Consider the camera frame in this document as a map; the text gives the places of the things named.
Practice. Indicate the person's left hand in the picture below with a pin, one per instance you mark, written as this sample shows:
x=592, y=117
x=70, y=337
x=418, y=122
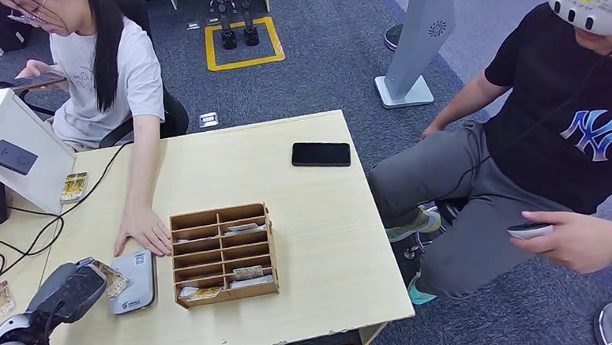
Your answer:
x=582, y=243
x=144, y=229

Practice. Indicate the person's right hand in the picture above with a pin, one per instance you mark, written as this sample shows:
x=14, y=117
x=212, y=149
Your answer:
x=38, y=67
x=434, y=129

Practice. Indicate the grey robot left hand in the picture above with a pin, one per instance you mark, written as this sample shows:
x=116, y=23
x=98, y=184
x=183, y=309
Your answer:
x=55, y=281

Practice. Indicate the dark handheld smartphone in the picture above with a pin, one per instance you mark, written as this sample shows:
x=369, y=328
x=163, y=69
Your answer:
x=23, y=82

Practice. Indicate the white handheld controller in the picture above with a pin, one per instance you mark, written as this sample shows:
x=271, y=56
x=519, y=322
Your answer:
x=529, y=231

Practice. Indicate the grey card reader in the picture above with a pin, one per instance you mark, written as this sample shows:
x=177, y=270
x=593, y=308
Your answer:
x=139, y=285

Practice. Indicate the wooden card organizer box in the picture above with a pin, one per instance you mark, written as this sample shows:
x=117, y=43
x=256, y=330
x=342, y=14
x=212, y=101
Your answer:
x=221, y=249

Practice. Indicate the person's right forearm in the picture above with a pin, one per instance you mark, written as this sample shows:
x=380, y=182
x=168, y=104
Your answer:
x=472, y=97

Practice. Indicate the person's left forearm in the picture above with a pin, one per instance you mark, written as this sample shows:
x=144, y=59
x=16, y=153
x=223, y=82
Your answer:
x=143, y=164

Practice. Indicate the white card in organizer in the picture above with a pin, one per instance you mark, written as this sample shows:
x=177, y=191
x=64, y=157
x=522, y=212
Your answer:
x=197, y=237
x=186, y=291
x=251, y=282

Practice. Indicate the person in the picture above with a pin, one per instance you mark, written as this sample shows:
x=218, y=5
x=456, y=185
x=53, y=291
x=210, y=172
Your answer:
x=123, y=81
x=541, y=169

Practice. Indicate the patterned card in organizer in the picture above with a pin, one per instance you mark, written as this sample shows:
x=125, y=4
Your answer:
x=207, y=294
x=243, y=228
x=248, y=273

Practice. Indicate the small black card reader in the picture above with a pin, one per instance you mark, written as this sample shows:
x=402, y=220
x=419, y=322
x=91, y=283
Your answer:
x=12, y=157

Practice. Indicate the white box stand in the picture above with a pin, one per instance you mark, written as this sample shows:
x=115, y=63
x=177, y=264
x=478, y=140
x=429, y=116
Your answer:
x=4, y=114

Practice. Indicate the black stool base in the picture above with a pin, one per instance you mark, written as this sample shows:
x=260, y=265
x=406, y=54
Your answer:
x=447, y=209

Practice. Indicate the stack of hotel cards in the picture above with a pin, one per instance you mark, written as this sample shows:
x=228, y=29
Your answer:
x=73, y=187

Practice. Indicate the grey floor-standing kiosk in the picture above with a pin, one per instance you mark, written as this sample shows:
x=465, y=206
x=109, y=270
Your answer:
x=424, y=29

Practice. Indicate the black shoe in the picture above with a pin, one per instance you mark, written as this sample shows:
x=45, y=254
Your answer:
x=393, y=37

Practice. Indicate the black smartphone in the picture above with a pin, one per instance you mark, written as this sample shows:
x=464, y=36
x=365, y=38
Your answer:
x=321, y=155

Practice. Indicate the black office chair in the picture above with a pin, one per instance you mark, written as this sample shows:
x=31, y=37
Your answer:
x=174, y=115

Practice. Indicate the metal floor socket plate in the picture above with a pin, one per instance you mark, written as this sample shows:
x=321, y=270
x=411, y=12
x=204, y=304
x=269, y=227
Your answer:
x=208, y=120

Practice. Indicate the small metal floor plate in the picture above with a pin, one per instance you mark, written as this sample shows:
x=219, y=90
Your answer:
x=192, y=25

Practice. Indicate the black robot legs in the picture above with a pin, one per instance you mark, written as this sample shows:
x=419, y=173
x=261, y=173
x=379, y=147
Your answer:
x=228, y=36

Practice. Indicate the yellow floor tape square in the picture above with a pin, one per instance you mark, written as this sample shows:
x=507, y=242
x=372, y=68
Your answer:
x=245, y=63

